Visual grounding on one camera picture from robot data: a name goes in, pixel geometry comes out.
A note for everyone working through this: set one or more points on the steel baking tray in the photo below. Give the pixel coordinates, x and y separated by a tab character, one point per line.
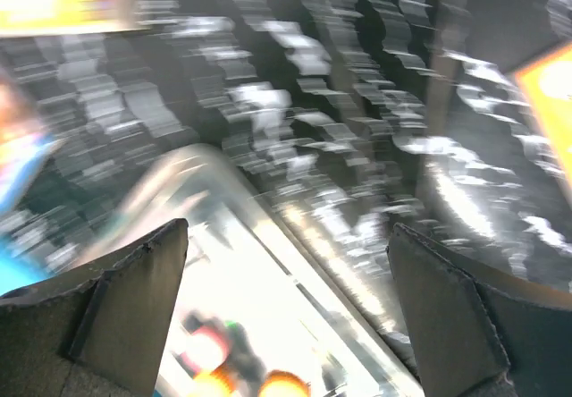
247	278

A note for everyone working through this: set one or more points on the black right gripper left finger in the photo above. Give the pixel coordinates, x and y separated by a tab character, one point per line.
98	329

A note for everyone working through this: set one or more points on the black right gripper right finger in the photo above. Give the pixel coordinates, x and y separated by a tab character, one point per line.
475	330

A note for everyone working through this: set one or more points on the orange book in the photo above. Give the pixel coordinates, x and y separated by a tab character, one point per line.
546	84

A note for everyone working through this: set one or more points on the teal box lid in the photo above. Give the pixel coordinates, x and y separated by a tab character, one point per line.
22	160

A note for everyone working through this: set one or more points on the orange round cracker cookie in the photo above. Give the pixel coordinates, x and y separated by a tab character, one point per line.
283	384

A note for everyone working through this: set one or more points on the pink round cookie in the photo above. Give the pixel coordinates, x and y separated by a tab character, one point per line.
206	350

